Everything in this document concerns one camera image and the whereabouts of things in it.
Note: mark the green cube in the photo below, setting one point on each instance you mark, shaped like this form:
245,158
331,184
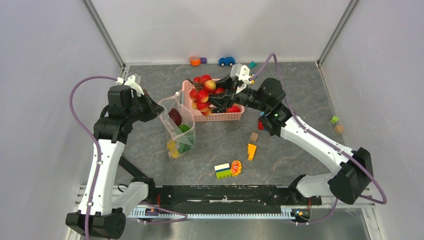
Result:
334,119

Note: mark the yellow lemon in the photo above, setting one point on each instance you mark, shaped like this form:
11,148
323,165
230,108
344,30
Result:
172,147

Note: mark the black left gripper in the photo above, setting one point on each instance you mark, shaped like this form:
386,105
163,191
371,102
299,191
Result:
154,108

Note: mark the red lychee bunch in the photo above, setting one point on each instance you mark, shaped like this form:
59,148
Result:
203,88

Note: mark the tan wooden cube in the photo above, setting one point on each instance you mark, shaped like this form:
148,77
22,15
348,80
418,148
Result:
339,129

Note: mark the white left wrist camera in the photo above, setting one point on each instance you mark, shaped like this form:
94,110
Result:
134,82

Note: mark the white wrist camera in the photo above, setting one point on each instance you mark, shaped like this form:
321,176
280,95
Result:
241,77
134,82

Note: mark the black grape bunch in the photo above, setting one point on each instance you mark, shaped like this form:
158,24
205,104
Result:
216,110

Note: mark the orange yellow toy piece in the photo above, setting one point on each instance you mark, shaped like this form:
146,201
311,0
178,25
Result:
251,150

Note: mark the green white bok choy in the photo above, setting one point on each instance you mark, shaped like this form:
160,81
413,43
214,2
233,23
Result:
186,142

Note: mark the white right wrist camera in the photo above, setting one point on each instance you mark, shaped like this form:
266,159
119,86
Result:
241,77

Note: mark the orange round patterned toy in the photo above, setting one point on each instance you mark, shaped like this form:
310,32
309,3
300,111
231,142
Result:
236,168

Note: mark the red blue yellow brick block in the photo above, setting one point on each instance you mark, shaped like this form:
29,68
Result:
260,125

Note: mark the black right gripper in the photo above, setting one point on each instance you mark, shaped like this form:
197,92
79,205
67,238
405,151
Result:
219,100

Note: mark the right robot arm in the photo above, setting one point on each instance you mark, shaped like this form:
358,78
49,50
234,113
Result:
351,170

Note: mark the clear zip top bag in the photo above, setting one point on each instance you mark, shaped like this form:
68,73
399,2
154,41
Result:
171,130

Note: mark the white blue green brick stack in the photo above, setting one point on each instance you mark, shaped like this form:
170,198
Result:
223,171

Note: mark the teal wedge block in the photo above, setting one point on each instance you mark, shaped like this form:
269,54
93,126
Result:
252,64

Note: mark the small red apple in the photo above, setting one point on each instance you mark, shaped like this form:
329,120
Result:
233,109

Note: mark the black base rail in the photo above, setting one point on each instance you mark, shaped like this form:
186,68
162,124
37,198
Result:
228,199

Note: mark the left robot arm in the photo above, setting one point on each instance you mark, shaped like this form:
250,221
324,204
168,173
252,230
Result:
98,214

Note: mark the dark purple fruit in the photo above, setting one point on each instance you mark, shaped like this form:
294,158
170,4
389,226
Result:
175,116

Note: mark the blue toy car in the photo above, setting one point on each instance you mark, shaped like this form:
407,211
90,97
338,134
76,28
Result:
226,61

